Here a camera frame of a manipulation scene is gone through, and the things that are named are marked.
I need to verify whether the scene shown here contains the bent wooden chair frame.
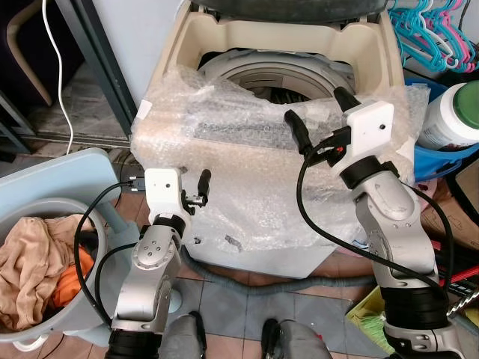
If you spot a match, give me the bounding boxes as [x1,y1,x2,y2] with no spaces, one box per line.
[3,0,55,107]

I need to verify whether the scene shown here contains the beige top-load washing machine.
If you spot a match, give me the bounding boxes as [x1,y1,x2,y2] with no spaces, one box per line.
[132,0,420,279]

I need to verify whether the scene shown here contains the yellow-green plastic dustpan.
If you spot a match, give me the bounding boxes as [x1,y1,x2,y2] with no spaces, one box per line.
[345,287,396,354]

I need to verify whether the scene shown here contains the orange cloth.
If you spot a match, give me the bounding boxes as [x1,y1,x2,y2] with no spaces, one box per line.
[48,247,96,309]

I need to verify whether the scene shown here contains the beige cloth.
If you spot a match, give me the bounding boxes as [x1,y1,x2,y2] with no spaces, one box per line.
[0,215,85,331]

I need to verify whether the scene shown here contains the pink plastic basin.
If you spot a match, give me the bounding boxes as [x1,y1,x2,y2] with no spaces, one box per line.
[414,178,453,204]

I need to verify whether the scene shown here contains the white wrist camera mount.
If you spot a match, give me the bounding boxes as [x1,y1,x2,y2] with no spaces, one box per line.
[143,168,185,222]
[344,100,396,162]

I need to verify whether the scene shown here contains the blue plastic bucket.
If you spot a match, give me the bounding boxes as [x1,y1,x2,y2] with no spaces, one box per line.
[404,78,479,182]

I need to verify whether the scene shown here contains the grey left robot leg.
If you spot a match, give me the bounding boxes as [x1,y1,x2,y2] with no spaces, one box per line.
[159,310,208,359]

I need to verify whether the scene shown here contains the brown cardboard box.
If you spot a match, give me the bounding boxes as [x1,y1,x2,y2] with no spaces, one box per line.
[421,163,479,251]

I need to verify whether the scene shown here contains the cyan plastic clothes hangers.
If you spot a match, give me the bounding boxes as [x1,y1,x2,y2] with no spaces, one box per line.
[388,0,474,76]

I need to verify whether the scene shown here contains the white tape label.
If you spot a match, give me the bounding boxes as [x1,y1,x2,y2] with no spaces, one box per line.
[136,99,154,123]

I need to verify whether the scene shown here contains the red stick handle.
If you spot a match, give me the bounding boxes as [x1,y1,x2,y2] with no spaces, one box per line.
[440,265,479,291]

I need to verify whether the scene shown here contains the thin white power cable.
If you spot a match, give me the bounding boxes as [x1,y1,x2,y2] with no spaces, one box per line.
[40,0,76,156]

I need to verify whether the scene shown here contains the light blue plastic laundry basket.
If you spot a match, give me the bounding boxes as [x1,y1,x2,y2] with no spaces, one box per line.
[0,147,185,353]

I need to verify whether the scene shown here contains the grey right robot leg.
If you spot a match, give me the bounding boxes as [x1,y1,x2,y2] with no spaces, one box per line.
[261,318,334,359]

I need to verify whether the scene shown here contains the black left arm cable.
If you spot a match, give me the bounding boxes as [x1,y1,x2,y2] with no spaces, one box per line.
[73,177,148,324]

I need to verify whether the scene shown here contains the pink plastic clothes hangers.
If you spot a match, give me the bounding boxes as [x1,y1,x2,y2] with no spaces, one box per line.
[440,0,479,74]

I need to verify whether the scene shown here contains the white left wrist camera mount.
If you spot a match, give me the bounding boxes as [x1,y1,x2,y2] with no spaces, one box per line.
[143,168,185,222]

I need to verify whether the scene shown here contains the white jar with green lid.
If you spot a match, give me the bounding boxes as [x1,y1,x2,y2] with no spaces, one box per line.
[417,80,479,151]

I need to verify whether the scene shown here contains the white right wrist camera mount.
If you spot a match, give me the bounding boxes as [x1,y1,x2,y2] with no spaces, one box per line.
[344,100,396,162]

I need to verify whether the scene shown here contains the clear bubble wrap sheet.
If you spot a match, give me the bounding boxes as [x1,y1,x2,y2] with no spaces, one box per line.
[131,64,432,257]

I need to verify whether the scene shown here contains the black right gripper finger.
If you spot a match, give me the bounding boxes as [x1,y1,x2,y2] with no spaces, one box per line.
[284,110,313,156]
[332,87,362,114]

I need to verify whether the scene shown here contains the flexible metal shower hose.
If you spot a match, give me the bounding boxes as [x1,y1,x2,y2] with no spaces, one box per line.
[445,291,479,316]

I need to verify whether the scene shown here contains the grey robot leg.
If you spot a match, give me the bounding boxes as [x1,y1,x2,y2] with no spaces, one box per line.
[159,310,208,359]
[261,318,334,359]

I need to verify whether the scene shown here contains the dark grey door frame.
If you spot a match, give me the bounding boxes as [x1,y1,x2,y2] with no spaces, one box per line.
[58,0,141,138]

